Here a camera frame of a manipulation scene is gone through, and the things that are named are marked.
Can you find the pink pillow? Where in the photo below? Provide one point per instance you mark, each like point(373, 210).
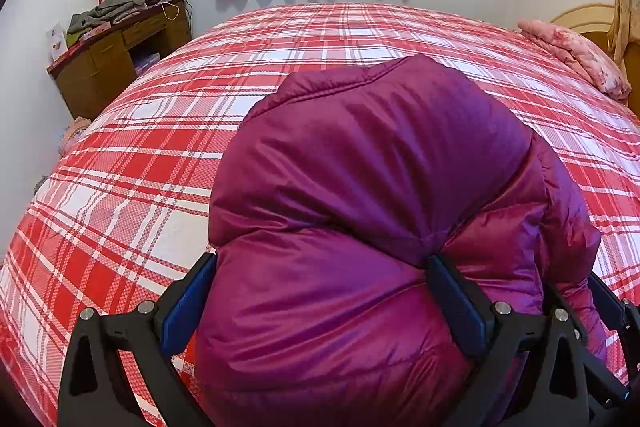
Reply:
point(580, 52)

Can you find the white card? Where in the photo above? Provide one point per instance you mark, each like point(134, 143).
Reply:
point(56, 41)

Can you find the pink clothes bundle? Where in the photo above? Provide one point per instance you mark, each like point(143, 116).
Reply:
point(75, 134)

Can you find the wooden headboard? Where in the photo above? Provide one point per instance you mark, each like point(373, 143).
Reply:
point(585, 19)

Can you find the pile of clothes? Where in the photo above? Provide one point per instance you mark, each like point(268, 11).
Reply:
point(112, 14)

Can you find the beige hanging cloth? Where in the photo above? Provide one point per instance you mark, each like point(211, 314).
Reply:
point(627, 17)

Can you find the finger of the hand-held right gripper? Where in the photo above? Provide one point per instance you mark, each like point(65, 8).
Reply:
point(607, 307)

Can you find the folded fabrics in desk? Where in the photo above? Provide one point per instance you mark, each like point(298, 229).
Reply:
point(147, 62)

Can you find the wooden desk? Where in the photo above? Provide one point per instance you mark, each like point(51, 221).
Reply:
point(90, 77)

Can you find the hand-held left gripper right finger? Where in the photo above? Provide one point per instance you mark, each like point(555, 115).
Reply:
point(457, 302)

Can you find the purple down jacket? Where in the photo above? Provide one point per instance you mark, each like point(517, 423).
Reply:
point(375, 157)

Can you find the red plaid bed cover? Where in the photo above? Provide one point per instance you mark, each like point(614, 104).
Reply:
point(150, 157)

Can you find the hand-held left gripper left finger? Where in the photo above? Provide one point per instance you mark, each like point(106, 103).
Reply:
point(187, 302)

